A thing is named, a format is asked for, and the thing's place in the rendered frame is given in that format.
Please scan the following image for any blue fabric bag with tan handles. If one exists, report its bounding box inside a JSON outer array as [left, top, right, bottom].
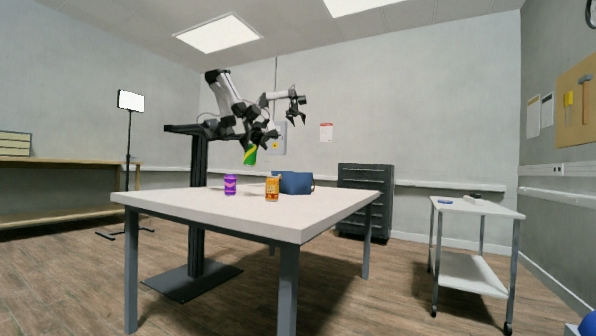
[[270, 171, 315, 195]]

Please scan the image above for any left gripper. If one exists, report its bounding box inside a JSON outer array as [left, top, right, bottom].
[[285, 105, 306, 127]]

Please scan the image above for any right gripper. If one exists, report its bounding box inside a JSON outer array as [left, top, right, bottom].
[[238, 122, 266, 153]]

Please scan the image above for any purple drink can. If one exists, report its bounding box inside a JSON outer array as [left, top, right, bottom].
[[224, 173, 237, 196]]

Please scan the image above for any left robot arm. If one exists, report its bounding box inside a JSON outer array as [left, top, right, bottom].
[[258, 89, 307, 149]]

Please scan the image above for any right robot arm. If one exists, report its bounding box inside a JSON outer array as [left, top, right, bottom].
[[204, 69, 270, 139]]

